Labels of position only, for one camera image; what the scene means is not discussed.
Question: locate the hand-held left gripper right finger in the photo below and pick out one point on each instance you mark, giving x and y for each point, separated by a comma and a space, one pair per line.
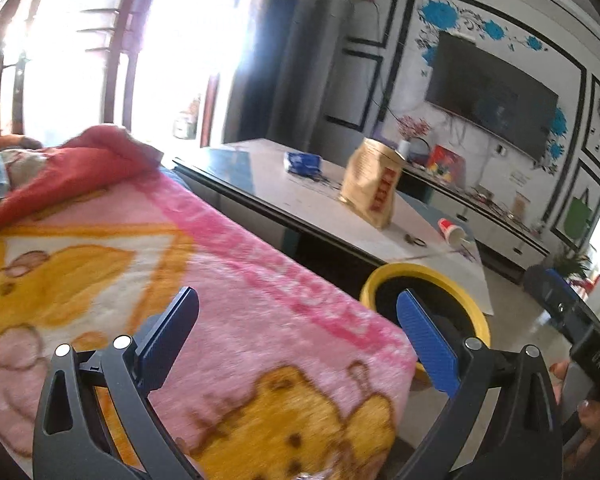
427, 342

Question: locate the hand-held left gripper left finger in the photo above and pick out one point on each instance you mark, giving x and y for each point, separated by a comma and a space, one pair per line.
170, 341

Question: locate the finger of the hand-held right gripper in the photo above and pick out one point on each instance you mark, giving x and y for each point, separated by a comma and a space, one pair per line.
560, 290

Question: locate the yellow round bin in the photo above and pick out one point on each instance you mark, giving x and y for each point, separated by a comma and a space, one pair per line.
420, 271

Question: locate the person's right hand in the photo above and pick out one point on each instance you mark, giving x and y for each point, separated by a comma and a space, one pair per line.
595, 422

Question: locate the green potted plant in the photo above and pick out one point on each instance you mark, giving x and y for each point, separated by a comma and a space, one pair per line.
572, 262

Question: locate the pink cartoon printed blanket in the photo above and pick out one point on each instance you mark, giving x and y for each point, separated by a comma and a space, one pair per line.
255, 310

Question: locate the small brown paper bag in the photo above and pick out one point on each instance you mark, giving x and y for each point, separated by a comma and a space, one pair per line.
520, 205

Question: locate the white television cabinet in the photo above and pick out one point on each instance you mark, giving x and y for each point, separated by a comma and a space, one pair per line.
485, 220

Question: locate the red paper cup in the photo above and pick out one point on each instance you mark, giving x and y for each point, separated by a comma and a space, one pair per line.
451, 231

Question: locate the tan paper bag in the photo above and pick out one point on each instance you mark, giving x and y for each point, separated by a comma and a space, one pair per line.
372, 185

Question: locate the red picture box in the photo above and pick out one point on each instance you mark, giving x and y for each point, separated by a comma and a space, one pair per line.
445, 162

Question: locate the round black framed ornament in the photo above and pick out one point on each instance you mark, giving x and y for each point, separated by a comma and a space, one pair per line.
421, 152

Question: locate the red quilt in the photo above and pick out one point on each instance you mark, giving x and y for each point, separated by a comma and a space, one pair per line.
80, 170

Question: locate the glass top coffee table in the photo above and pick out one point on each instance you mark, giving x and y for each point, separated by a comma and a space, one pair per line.
300, 195

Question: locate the metal buckets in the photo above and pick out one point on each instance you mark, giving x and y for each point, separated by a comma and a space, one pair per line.
182, 127

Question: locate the red flowers in white vase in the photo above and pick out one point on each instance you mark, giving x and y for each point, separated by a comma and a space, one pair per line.
410, 127

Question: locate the blue packet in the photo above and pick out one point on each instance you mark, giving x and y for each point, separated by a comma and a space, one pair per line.
304, 163

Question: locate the balcony potted plant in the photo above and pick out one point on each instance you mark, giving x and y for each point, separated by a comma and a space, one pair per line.
194, 110

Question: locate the brown cushion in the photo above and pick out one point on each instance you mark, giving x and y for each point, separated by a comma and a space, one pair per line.
10, 142

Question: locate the grey standing air conditioner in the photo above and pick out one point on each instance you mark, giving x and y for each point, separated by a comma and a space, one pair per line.
320, 70

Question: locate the dark curtain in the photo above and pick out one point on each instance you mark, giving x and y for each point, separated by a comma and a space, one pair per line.
265, 55

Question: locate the green bag wall picture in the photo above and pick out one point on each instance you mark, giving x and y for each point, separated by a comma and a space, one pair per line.
577, 215

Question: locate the black wall television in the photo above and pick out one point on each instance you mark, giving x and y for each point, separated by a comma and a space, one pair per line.
490, 95

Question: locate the blue flower wall decal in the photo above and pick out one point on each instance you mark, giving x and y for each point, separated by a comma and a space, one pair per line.
440, 12

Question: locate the brown sliding door frame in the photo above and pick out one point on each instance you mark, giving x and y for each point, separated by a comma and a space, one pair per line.
125, 40

